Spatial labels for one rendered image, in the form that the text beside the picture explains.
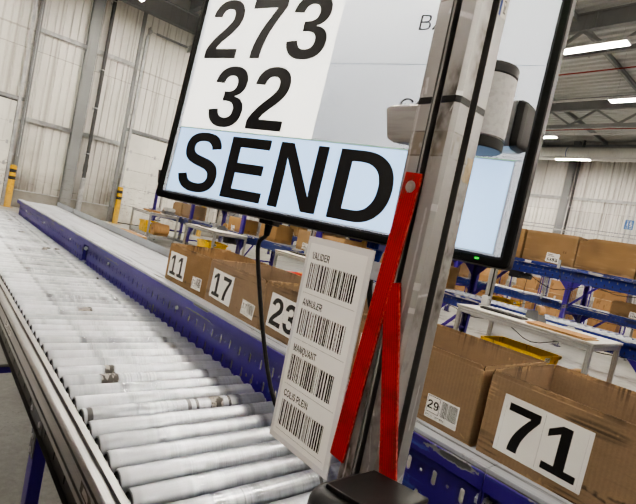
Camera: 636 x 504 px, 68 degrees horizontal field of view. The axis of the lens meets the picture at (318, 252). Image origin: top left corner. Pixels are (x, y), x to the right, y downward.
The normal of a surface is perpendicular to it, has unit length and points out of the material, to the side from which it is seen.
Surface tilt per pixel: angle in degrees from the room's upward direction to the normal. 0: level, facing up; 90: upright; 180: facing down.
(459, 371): 90
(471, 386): 90
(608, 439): 90
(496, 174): 86
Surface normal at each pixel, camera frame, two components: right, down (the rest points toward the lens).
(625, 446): -0.74, -0.11
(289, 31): -0.47, -0.12
